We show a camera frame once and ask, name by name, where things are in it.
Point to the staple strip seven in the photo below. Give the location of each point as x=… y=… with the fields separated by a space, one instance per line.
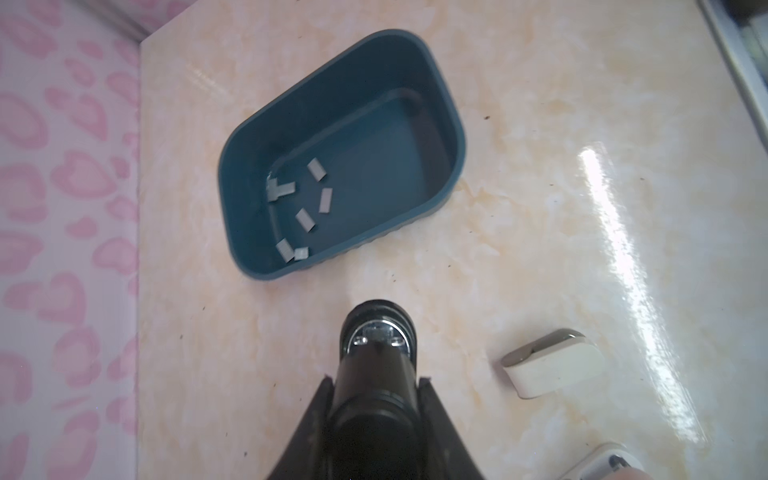
x=272 y=189

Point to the staple strip one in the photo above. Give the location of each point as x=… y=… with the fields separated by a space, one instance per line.
x=316 y=169

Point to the teal plastic tray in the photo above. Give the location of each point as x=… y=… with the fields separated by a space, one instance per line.
x=380 y=119

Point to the staple strip three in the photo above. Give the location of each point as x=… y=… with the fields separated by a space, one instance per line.
x=325 y=200

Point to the staple strip six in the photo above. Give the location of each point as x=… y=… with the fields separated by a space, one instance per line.
x=301 y=253

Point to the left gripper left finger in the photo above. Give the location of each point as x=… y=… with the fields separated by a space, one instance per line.
x=305 y=455

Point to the pink small stapler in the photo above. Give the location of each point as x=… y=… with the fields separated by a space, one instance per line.
x=608 y=461

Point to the staple strip five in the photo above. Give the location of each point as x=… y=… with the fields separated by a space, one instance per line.
x=286 y=251

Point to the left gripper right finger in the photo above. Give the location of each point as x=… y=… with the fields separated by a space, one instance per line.
x=446 y=456

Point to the staple strip two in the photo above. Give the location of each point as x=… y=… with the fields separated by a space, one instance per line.
x=286 y=189

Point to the staple strip four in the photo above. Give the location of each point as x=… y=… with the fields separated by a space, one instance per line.
x=305 y=220

